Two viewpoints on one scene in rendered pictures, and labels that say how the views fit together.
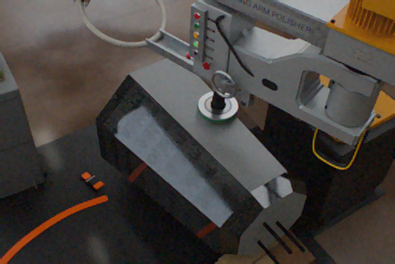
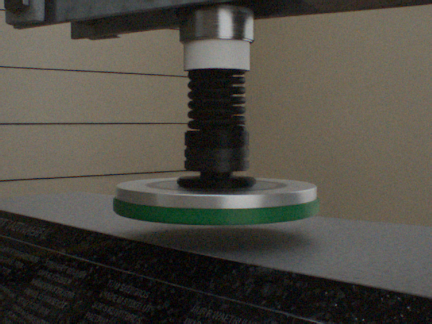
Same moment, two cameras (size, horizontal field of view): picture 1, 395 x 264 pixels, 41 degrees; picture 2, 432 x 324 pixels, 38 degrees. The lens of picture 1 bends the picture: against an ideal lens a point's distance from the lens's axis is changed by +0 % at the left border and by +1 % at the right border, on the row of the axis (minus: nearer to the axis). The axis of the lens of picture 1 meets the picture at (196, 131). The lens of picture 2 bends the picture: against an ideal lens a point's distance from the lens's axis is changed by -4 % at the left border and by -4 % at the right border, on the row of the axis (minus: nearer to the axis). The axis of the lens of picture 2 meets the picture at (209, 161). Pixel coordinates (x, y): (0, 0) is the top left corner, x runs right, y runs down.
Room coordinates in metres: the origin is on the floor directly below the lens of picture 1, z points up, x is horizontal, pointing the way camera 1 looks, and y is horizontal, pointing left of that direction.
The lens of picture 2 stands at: (2.69, -0.23, 0.96)
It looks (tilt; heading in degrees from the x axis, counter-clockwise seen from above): 3 degrees down; 170
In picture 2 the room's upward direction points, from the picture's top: straight up
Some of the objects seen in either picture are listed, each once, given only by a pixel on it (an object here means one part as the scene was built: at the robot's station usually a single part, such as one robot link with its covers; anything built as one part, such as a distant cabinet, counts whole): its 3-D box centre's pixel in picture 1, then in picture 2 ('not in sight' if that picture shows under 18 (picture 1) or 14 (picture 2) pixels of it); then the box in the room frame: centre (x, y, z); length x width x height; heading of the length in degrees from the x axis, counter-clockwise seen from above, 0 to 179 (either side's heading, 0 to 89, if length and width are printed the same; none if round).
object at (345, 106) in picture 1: (352, 95); not in sight; (1.63, -0.64, 1.36); 0.19 x 0.19 x 0.20
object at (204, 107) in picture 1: (217, 105); (216, 190); (2.01, -0.11, 0.89); 0.21 x 0.21 x 0.01
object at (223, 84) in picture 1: (227, 80); not in sight; (1.85, -0.13, 1.22); 0.15 x 0.10 x 0.15; 54
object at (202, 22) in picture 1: (198, 33); not in sight; (1.96, 0.02, 1.39); 0.08 x 0.03 x 0.28; 54
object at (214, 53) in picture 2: not in sight; (217, 54); (2.01, -0.11, 1.04); 0.07 x 0.07 x 0.04
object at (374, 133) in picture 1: (327, 145); not in sight; (2.25, -0.84, 0.37); 0.66 x 0.66 x 0.74; 36
